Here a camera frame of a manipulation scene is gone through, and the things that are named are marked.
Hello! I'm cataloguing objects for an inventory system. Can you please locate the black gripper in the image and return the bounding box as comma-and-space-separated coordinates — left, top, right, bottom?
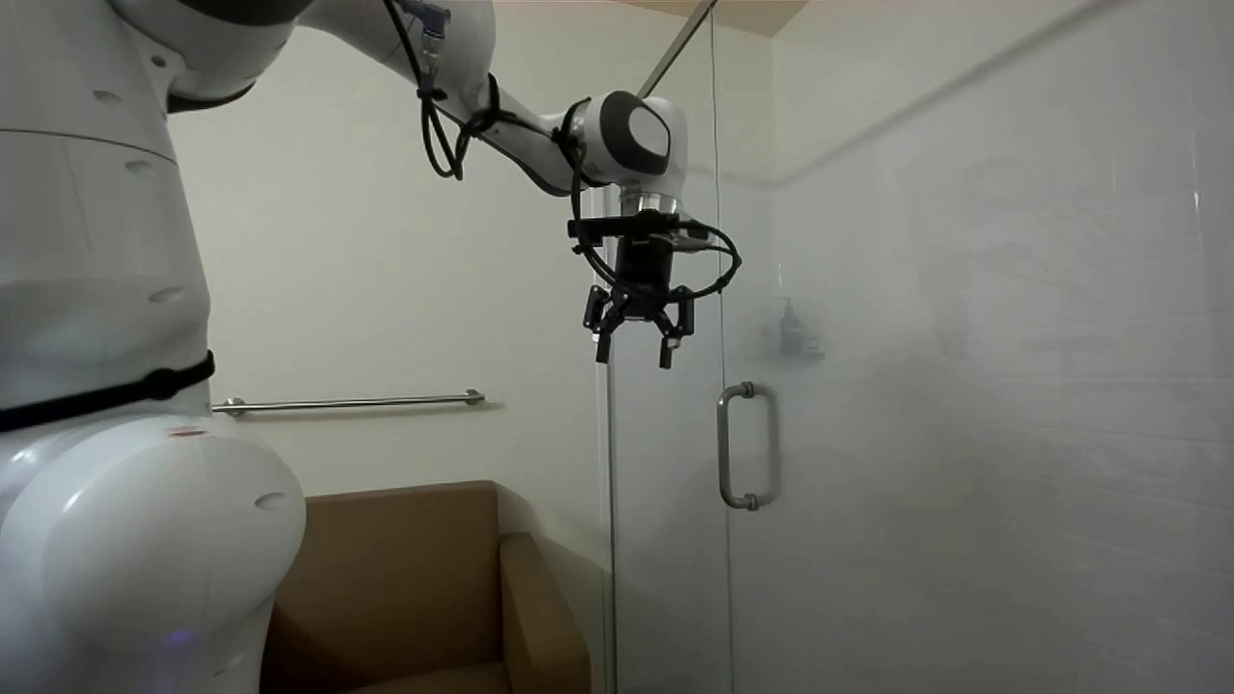
582, 236, 697, 373

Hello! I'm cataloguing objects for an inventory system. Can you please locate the frosted glass shower door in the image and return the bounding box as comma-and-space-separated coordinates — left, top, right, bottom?
722, 0, 1234, 694

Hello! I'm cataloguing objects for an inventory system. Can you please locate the fixed glass side panel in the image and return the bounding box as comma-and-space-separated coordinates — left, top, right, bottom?
601, 0, 735, 694

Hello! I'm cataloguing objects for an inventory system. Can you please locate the metal glass support bar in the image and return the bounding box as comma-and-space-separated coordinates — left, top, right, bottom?
638, 0, 722, 103

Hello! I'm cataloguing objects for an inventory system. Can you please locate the tan leather armchair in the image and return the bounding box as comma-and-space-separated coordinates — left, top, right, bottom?
262, 479, 596, 694

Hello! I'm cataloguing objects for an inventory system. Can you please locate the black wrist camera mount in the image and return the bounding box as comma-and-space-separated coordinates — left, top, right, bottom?
566, 210, 714, 252

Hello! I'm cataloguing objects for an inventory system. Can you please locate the chrome door handle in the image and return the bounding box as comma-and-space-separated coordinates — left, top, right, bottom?
714, 377, 782, 515

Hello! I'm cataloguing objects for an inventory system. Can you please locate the chrome wall towel bar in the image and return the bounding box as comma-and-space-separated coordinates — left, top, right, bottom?
209, 385, 489, 426

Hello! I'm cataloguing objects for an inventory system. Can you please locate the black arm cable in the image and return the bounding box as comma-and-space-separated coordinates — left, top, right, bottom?
382, 0, 508, 184

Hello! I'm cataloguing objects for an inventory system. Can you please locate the black strap on robot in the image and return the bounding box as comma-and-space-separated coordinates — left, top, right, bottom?
0, 353, 222, 435

